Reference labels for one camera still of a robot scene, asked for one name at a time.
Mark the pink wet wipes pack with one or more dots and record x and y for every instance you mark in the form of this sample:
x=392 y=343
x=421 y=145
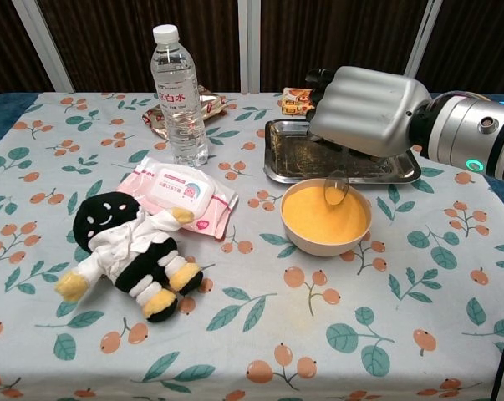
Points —
x=176 y=188

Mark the floral tablecloth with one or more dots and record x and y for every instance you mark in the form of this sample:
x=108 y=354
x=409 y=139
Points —
x=251 y=334

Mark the bowl of orange powder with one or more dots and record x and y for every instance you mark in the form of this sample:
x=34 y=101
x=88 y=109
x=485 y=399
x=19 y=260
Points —
x=318 y=250

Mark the translucent plastic spoon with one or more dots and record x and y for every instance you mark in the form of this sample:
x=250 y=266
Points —
x=335 y=194

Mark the brown snack packet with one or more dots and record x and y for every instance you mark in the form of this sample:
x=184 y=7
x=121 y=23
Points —
x=212 y=104

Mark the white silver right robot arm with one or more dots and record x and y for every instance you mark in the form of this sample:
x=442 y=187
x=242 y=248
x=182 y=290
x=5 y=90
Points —
x=464 y=129

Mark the orange snack box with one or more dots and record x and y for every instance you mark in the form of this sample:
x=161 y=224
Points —
x=293 y=102

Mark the white partition post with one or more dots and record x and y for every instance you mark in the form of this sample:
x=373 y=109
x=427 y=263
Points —
x=42 y=46
x=423 y=37
x=249 y=42

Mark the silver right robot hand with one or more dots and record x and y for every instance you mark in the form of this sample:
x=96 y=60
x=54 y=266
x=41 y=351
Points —
x=368 y=113

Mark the yellow cornmeal powder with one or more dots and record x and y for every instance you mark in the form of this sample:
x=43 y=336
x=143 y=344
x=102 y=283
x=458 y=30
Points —
x=310 y=221

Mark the black white plush doll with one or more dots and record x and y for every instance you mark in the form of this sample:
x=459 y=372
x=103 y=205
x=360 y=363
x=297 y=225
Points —
x=109 y=217

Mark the clear water bottle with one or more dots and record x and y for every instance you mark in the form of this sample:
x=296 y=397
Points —
x=180 y=125

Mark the rectangular metal tray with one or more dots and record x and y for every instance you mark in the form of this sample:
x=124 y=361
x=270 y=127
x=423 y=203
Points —
x=289 y=158

